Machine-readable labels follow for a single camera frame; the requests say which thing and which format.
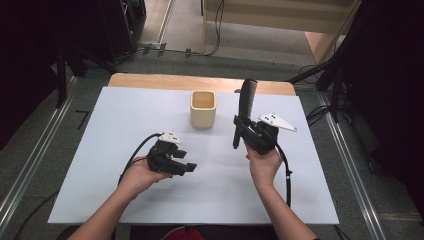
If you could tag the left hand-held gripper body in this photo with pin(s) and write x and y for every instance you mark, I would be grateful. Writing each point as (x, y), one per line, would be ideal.
(160, 158)

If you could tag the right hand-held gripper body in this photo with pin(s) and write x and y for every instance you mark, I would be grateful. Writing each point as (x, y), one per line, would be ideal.
(263, 138)

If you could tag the black comb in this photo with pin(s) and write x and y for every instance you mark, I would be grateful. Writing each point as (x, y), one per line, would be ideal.
(247, 96)

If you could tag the beige square cup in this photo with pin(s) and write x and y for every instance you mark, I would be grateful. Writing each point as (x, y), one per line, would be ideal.
(202, 116)

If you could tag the person's left hand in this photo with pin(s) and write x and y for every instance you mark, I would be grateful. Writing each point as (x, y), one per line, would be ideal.
(138, 176)

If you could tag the person's right hand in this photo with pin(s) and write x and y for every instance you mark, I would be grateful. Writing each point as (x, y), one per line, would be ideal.
(265, 168)

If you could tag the white table board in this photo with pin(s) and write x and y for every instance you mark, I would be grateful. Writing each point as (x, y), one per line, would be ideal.
(206, 193)

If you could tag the person's red clothing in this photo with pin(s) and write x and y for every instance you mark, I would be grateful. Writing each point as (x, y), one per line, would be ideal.
(186, 235)

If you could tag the person's dark pants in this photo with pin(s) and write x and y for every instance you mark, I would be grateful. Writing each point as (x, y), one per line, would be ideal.
(240, 233)

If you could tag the black metal stand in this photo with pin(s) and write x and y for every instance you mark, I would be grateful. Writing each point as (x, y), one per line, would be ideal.
(61, 80)
(336, 93)

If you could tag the light wooden furniture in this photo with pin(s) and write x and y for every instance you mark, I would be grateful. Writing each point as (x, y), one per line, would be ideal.
(283, 16)

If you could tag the black cabinet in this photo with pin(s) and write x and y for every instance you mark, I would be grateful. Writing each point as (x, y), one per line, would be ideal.
(116, 26)

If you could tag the black curtain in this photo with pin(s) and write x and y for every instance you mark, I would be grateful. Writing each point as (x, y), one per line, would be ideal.
(393, 83)
(26, 50)

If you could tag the metal floor rail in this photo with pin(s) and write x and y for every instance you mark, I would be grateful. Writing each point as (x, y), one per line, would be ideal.
(30, 166)
(350, 166)

